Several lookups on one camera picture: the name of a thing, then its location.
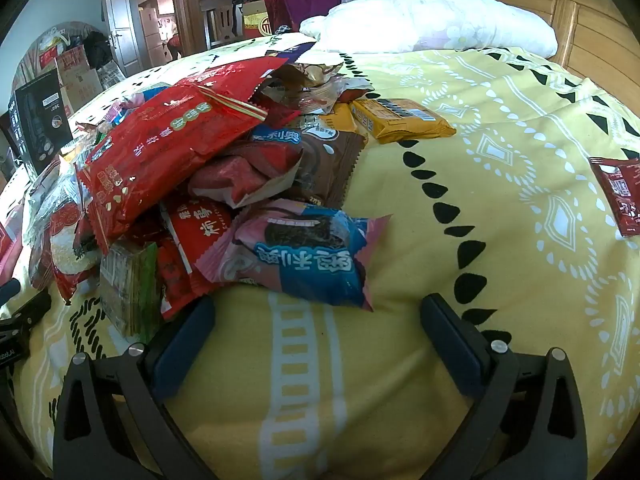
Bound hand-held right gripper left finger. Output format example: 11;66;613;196
52;295;236;480

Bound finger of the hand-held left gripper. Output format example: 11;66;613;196
0;278;22;307
0;289;53;335

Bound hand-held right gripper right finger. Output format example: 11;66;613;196
419;294;588;480

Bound pink blue cookie packet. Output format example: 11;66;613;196
194;199;394;312

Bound clear rice cracker packet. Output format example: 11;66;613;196
22;157;103;306

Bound green cracker packet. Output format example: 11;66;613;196
99;241;162;343

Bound yellow patterned bedsheet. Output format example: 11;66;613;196
0;32;640;480

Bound red white-lettered snack packet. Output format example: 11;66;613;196
159;199;238;322

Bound black box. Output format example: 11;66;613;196
9;67;76;177

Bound dark red snack packet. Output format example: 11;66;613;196
187;127;304;209

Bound large red snack bag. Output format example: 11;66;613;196
75;56;303;256

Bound pile of mixed snack packets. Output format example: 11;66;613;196
10;56;396;343

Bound brown snack packet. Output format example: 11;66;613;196
287;122;369;211

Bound pile of cardboard boxes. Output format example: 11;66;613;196
37;25;126;116

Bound small red sachet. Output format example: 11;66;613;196
588;156;640;239

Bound yellow snack packet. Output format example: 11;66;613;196
349;98;457;145

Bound orange snack packet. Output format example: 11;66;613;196
317;110;357;135

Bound black bag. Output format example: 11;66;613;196
82;31;114;69

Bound gold foil snack wrappers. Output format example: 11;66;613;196
260;60;376;116

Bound wooden door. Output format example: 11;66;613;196
101;0;147;72

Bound purple white snack packet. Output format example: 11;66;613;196
262;34;317;63

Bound white pillow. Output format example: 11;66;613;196
299;0;559;59

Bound wooden chair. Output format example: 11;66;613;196
199;0;251;51

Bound red gift box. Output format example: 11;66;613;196
242;0;282;39

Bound wooden bookshelf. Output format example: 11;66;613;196
169;0;281;56

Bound wooden headboard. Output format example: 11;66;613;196
469;0;640;111

